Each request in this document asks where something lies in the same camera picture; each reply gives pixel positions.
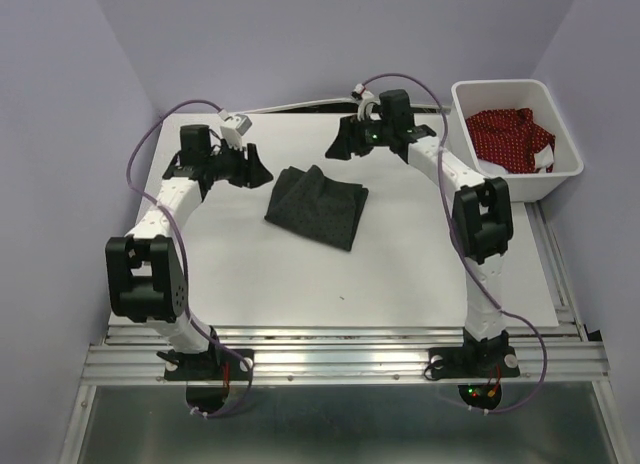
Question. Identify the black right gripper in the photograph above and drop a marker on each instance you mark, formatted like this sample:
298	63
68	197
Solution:
348	140

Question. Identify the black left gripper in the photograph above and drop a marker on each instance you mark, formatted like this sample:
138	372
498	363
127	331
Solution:
251	172

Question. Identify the dark grey dotted skirt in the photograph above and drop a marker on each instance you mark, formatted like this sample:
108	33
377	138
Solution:
314	206

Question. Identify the red dotted skirt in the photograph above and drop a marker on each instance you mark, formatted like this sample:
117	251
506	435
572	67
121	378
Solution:
509	138

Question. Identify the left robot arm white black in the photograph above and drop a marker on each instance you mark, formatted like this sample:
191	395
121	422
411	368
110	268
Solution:
147	280

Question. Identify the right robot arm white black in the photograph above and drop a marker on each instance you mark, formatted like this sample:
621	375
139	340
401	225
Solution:
477	211

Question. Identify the white plastic bin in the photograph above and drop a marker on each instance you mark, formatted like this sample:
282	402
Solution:
473	96

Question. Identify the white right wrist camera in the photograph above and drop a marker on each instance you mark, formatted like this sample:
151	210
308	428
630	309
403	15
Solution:
365	99

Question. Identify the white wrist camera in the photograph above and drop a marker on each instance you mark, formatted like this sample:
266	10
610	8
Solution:
365	99
233	128

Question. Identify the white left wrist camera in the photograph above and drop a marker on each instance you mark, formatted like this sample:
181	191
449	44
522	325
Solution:
233	128

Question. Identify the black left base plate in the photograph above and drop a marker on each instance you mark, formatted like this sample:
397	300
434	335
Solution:
212	365

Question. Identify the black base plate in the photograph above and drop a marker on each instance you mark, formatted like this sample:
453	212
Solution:
212	365
446	363

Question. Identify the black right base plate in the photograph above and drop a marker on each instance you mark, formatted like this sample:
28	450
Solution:
446	363

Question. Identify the aluminium rail frame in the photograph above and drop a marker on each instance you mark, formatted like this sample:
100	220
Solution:
334	356

